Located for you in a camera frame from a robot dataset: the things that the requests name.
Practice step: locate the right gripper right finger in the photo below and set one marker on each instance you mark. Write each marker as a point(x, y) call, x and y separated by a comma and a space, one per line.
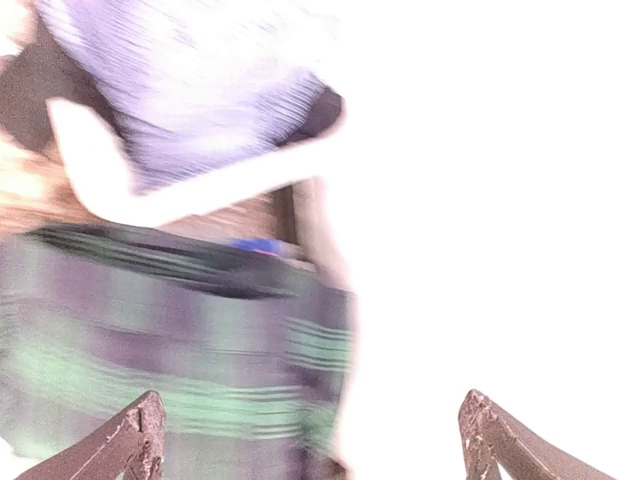
point(494, 441)

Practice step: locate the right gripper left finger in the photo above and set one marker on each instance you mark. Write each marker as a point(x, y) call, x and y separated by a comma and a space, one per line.
point(130, 445)

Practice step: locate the dark green plaid garment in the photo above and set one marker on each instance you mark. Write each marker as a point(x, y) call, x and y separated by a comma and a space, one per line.
point(248, 352)

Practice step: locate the blue printed t-shirt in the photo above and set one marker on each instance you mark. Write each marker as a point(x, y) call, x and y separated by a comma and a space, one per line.
point(265, 246)

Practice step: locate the blue checkered shirt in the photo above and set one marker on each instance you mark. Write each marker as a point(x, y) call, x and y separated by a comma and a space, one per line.
point(196, 86)

